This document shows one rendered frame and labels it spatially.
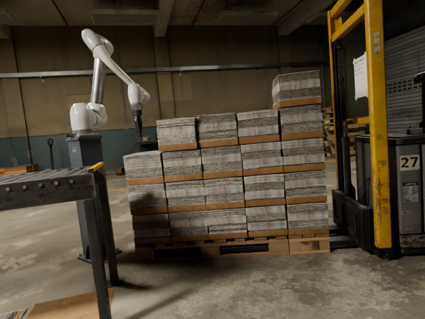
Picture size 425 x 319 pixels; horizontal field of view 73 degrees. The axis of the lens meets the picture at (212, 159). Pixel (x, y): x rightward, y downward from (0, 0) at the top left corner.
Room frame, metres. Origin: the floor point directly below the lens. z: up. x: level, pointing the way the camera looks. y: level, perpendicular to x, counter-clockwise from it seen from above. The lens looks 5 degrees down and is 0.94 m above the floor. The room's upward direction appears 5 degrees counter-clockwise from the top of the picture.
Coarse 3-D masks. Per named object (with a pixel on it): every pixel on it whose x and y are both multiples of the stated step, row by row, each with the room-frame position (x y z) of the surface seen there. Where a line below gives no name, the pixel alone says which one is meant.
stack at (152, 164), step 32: (128, 160) 2.13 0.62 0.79; (160, 160) 2.11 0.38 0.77; (192, 160) 2.09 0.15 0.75; (224, 160) 2.07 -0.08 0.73; (256, 160) 2.05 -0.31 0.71; (128, 192) 2.14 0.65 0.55; (160, 192) 2.11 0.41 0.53; (192, 192) 2.08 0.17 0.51; (224, 192) 2.06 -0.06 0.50; (256, 192) 2.04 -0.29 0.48; (160, 224) 2.12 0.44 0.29; (192, 224) 2.10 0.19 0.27; (224, 224) 2.07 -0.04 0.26; (256, 224) 2.05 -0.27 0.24; (192, 256) 2.10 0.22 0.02; (224, 256) 2.07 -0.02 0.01
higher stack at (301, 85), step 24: (312, 72) 2.01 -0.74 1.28; (288, 96) 2.02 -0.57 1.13; (312, 96) 2.01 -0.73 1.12; (288, 120) 2.02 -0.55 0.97; (312, 120) 2.00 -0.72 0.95; (288, 144) 2.02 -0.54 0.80; (312, 144) 2.01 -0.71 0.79; (288, 192) 2.03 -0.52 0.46; (312, 192) 2.01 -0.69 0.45; (288, 216) 2.03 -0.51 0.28; (312, 216) 2.01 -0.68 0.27; (288, 240) 2.04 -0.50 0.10; (312, 240) 2.01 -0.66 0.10
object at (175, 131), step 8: (160, 120) 2.10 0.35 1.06; (168, 120) 2.09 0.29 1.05; (176, 120) 2.08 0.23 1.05; (184, 120) 2.07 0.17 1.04; (192, 120) 2.06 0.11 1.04; (160, 128) 2.10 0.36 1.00; (168, 128) 2.09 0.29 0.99; (176, 128) 2.08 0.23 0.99; (184, 128) 2.08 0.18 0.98; (192, 128) 2.07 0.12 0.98; (160, 136) 2.10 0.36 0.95; (168, 136) 2.10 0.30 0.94; (176, 136) 2.17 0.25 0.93; (184, 136) 2.08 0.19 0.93; (192, 136) 2.09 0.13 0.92; (160, 144) 2.10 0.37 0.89; (168, 144) 2.09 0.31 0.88
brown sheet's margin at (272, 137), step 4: (260, 136) 2.04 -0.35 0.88; (264, 136) 2.03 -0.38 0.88; (268, 136) 2.03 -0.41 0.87; (272, 136) 2.03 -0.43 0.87; (276, 136) 2.02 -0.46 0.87; (240, 140) 2.05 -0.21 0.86; (244, 140) 2.05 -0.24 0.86; (248, 140) 2.05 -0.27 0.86; (252, 140) 2.04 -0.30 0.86; (256, 140) 2.04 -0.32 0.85; (260, 140) 2.04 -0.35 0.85; (264, 140) 2.03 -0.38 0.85; (268, 140) 2.03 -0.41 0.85; (272, 140) 2.03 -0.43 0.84; (276, 140) 2.02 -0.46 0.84
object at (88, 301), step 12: (60, 300) 1.70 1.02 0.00; (72, 300) 1.68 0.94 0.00; (84, 300) 1.67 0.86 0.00; (96, 300) 1.66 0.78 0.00; (36, 312) 1.59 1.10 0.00; (48, 312) 1.58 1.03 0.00; (60, 312) 1.57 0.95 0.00; (72, 312) 1.56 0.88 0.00; (84, 312) 1.54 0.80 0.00; (96, 312) 1.53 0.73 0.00
